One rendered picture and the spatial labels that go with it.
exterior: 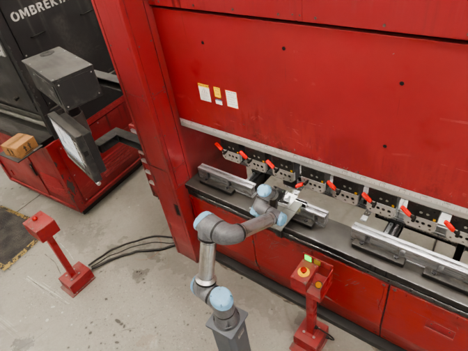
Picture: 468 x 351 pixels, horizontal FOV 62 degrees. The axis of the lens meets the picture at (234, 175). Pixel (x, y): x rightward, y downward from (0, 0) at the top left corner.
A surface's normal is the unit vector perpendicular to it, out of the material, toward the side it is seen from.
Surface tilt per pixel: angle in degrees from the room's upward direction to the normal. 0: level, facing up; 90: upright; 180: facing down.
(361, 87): 90
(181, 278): 0
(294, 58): 90
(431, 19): 90
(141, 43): 90
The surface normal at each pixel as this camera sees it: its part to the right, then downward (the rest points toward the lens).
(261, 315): -0.13, -0.76
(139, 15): 0.80, 0.30
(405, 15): -0.59, 0.57
